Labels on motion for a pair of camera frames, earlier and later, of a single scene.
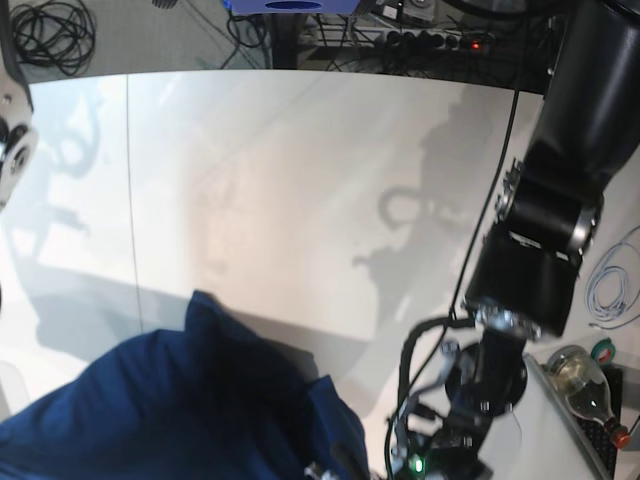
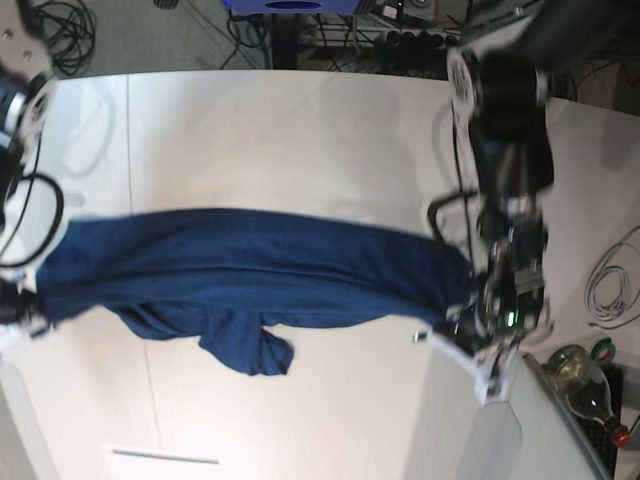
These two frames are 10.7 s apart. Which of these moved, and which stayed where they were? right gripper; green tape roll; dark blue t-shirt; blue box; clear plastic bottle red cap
Moved: dark blue t-shirt; right gripper
Stayed: clear plastic bottle red cap; blue box; green tape roll
